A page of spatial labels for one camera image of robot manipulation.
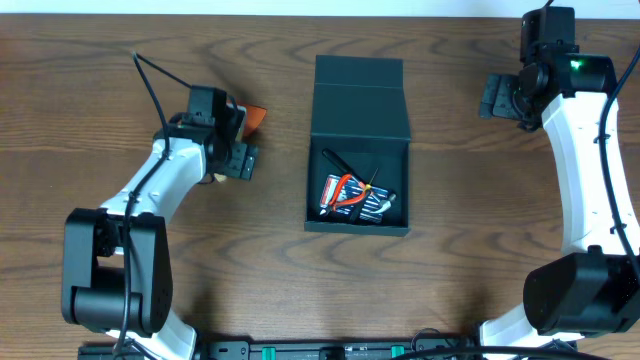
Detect orange scraper wooden handle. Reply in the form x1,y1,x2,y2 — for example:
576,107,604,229
213,99,268,184

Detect black yellow screwdriver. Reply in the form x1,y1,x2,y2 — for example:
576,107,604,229
322,148,377,223

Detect red black pliers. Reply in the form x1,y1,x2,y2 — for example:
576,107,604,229
319,174,373,215

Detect dark green box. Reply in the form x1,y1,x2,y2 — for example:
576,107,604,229
305,55,411,237

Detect blue drill bit case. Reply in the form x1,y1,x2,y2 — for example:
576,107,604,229
319,186,392,224

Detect small steel claw hammer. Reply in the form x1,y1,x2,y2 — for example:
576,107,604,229
371,192,396,214

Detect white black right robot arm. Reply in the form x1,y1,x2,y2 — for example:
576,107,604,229
478,3,639,359

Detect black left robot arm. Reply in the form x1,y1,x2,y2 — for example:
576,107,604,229
61,85,267,359

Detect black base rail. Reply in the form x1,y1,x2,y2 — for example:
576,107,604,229
77,336,578,360

